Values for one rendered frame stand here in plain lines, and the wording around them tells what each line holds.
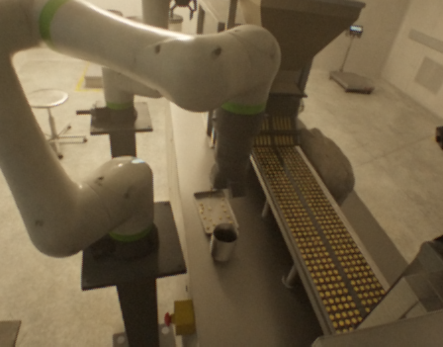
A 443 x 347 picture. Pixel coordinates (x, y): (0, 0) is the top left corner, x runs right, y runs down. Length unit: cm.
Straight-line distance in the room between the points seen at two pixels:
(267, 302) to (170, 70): 72
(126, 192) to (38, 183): 17
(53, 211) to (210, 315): 50
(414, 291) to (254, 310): 60
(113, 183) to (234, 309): 49
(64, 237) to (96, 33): 37
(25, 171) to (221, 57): 41
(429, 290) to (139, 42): 48
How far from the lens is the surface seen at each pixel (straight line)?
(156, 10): 116
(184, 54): 40
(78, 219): 64
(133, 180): 68
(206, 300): 91
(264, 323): 91
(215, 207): 113
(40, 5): 70
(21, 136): 63
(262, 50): 49
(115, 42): 51
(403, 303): 40
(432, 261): 50
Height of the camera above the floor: 160
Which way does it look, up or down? 36 degrees down
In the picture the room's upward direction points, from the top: 9 degrees clockwise
